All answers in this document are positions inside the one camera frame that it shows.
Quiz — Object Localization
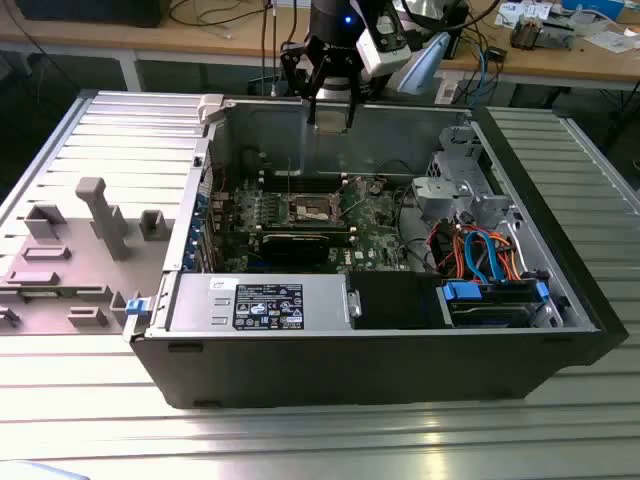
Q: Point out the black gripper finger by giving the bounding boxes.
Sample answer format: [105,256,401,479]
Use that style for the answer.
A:
[324,49,365,130]
[278,42,321,127]

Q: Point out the metal socket cover frame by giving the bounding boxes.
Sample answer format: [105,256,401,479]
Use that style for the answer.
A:
[339,175,384,224]

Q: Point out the CPU socket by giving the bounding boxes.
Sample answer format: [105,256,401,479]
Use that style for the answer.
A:
[285,191,347,226]

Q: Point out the metal CPU cooler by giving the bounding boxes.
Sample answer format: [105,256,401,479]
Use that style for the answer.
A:
[508,13,540,51]

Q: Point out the white labelled box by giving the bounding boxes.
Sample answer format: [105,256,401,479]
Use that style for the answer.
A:
[432,68,479,106]

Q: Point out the black upright device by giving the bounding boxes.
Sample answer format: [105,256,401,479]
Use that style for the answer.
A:
[442,0,471,61]

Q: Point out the wooden desk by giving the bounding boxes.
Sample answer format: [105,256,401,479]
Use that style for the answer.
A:
[0,0,640,94]

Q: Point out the silver metal disk bay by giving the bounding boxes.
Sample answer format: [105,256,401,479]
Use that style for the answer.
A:
[410,123,519,224]

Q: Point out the black graphics card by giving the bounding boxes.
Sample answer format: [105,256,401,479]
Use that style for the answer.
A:
[258,229,332,267]

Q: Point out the green motherboard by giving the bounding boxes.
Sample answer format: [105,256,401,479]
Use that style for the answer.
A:
[208,169,419,275]

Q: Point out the white printed cards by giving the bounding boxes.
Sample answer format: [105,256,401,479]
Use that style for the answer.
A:
[494,1,554,27]

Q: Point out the grey metal part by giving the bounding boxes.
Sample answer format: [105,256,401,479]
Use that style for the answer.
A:
[538,18,577,50]

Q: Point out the hard disk in blue carrier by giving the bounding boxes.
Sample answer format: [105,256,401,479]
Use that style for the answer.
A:
[436,278,554,330]

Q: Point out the silver power supply box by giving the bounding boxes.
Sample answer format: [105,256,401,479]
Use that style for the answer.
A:
[168,272,352,335]

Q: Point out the black box on desk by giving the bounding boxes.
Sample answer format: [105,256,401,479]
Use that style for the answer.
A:
[13,0,164,30]

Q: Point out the blue cardboard box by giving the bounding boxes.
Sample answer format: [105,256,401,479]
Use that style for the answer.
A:
[559,0,626,22]

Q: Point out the black open PC case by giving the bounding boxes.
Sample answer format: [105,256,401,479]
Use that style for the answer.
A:
[122,89,630,411]

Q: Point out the white paper sheets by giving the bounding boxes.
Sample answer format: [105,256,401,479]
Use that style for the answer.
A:
[583,28,640,55]

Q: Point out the grey parts rack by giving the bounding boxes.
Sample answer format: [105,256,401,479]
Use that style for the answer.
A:
[0,176,177,337]

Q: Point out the pale blue rounded object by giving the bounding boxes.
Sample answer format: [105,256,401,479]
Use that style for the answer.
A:
[0,459,76,480]

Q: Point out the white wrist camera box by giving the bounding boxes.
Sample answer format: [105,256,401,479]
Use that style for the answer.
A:
[355,12,412,77]

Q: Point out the orange wire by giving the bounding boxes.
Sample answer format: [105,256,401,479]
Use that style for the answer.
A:
[451,227,469,275]
[487,228,525,281]

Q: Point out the blue flat wire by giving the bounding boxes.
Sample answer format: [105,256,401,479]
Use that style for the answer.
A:
[463,230,485,282]
[474,227,509,285]

